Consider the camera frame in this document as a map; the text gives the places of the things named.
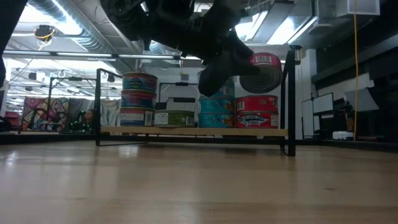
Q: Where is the wooden shelf black metal frame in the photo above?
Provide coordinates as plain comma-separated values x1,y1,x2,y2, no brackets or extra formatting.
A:
95,45,302,157

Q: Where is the long linear ceiling light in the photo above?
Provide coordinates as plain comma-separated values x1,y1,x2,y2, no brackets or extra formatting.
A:
0,49,203,63

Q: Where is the silver spiral air duct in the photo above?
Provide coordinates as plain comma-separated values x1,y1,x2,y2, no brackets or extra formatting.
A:
27,0,113,54

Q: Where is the person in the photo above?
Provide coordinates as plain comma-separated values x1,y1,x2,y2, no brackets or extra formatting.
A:
81,108,96,131

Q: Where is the teal yellowfin tuna can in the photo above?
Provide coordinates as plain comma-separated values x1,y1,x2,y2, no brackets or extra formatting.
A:
217,77,236,100
198,98,236,114
198,112,236,129

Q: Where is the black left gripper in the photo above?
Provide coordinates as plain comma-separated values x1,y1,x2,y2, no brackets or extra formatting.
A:
182,29,261,98

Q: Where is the green tuna can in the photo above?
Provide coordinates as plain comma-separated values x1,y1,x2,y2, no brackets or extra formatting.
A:
154,109,196,128

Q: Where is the small white box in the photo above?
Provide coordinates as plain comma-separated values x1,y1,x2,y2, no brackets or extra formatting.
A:
332,130,354,141

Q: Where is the grey hanging cloth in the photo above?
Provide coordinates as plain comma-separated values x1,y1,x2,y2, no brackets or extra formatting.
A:
68,98,124,127

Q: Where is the white monitor screen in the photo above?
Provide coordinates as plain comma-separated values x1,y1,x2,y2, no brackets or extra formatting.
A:
312,92,334,114

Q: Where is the grey tilted panel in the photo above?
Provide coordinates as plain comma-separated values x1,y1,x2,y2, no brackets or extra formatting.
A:
343,88,381,112

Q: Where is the black background metal frame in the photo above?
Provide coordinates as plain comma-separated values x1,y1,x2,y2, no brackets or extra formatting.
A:
48,77,99,131

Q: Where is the colourful patterned cloth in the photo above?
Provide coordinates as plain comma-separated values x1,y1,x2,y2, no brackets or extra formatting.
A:
21,97,70,130

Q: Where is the black yellow cable reel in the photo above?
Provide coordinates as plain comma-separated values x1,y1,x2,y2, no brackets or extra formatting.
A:
34,24,56,43

